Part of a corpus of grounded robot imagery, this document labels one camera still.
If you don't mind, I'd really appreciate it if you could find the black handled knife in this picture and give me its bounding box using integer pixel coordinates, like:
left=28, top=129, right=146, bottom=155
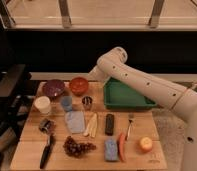
left=39, top=132, right=56, bottom=170

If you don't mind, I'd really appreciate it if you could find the bunch of dark grapes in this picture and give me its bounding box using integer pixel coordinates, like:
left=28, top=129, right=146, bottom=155
left=63, top=136, right=96, bottom=158

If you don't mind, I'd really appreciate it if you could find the orange carrot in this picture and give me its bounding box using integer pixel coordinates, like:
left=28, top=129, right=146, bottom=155
left=118, top=133, right=126, bottom=162

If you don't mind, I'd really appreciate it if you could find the orange fruit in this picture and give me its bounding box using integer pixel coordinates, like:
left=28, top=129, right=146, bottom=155
left=139, top=137, right=153, bottom=152

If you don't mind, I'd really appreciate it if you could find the blue sponge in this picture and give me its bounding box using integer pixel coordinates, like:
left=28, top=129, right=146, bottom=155
left=104, top=139, right=118, bottom=162

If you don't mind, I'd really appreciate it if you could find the red bowl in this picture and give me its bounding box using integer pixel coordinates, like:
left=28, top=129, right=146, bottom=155
left=69, top=77, right=89, bottom=96

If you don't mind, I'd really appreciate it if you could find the small metal cup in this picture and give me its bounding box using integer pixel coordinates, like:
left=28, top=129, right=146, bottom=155
left=82, top=96, right=93, bottom=111

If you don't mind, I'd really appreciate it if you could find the blue cup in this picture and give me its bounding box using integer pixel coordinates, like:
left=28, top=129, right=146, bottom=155
left=60, top=96, right=72, bottom=112

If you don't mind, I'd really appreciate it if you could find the white cup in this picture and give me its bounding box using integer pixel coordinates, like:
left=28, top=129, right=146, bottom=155
left=34, top=96, right=51, bottom=115

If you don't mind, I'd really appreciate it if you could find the green plastic tray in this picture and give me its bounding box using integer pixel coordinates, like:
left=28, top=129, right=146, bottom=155
left=103, top=78, right=156, bottom=109

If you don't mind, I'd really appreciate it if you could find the purple bowl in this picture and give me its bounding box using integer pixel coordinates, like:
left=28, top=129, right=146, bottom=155
left=42, top=79, right=65, bottom=98

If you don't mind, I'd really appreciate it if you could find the fork with red handle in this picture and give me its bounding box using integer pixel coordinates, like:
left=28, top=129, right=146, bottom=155
left=125, top=113, right=134, bottom=141

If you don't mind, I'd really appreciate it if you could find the light blue cloth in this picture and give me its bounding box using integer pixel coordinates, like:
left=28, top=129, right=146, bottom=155
left=65, top=111, right=85, bottom=134

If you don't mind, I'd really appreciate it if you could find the black chair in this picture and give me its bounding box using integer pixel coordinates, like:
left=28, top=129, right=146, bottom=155
left=0, top=63, right=33, bottom=171

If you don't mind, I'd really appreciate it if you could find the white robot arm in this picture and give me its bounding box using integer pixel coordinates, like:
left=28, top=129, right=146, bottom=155
left=90, top=47, right=197, bottom=171

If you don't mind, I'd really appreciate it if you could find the black remote control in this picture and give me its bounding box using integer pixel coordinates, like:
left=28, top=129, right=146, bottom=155
left=105, top=114, right=114, bottom=136

